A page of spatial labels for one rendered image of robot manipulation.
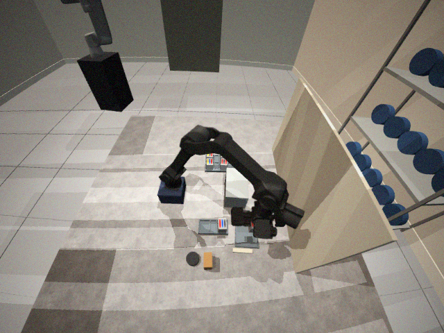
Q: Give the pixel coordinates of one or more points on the beige flat panel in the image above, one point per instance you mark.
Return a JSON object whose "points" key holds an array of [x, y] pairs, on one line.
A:
{"points": [[342, 216]]}

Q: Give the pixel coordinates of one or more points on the brown rectangular block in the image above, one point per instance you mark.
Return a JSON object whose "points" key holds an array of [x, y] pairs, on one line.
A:
{"points": [[207, 262]]}

